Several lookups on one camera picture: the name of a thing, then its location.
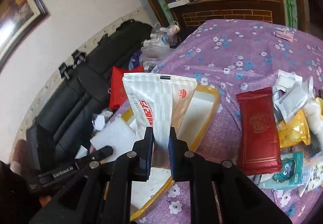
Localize yellow rimmed box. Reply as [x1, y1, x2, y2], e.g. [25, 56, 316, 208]
[121, 85, 220, 220]

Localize black clamp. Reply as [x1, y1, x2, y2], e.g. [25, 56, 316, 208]
[59, 63, 72, 81]
[71, 50, 87, 66]

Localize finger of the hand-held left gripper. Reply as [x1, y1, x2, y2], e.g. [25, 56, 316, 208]
[86, 146, 113, 162]

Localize red gift bag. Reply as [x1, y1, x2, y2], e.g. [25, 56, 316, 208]
[109, 66, 145, 109]

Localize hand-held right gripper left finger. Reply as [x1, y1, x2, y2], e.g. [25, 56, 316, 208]
[29, 127, 155, 224]

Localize white tissue packet red print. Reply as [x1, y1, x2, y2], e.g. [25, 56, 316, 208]
[122, 73, 198, 168]

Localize plastic water bottle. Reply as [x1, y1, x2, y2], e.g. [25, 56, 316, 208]
[159, 30, 174, 43]

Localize white foam sheet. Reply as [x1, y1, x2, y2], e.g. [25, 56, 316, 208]
[89, 123, 138, 161]

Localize white towel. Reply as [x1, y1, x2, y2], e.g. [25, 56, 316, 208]
[301, 99, 323, 139]

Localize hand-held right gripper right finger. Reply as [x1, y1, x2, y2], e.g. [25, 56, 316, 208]
[169, 126, 293, 224]

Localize purple printed bag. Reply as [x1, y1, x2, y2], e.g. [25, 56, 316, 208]
[129, 49, 144, 71]

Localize yellow snack packet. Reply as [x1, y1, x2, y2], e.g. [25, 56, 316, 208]
[276, 109, 311, 149]

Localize purple floral tablecloth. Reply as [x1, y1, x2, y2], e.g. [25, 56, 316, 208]
[111, 19, 323, 224]

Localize person's left forearm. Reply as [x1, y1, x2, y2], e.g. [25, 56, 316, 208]
[0, 161, 42, 224]

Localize dark red tissue packet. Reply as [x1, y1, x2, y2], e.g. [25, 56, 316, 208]
[236, 87, 283, 176]

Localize teal cartoon tissue packet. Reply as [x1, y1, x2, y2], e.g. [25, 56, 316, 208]
[259, 151, 307, 190]

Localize clear plastic bags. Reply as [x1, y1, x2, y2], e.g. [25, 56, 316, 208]
[140, 22, 181, 73]

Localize black leather sofa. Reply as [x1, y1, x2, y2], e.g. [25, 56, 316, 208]
[33, 19, 154, 164]

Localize black case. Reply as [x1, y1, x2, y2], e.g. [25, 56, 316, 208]
[26, 124, 56, 171]

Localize white printed packet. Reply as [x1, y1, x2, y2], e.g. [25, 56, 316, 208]
[301, 161, 323, 197]

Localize framed painting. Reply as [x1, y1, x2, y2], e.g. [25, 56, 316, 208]
[0, 0, 49, 68]

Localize crumpled white wrapper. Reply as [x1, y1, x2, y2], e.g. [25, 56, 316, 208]
[92, 109, 113, 131]

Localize pile of white sachets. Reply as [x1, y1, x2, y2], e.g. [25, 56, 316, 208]
[273, 70, 315, 124]

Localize pink packet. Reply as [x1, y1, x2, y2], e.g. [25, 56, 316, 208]
[274, 26, 295, 42]

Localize yellow towel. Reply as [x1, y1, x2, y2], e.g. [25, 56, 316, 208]
[314, 97, 323, 116]

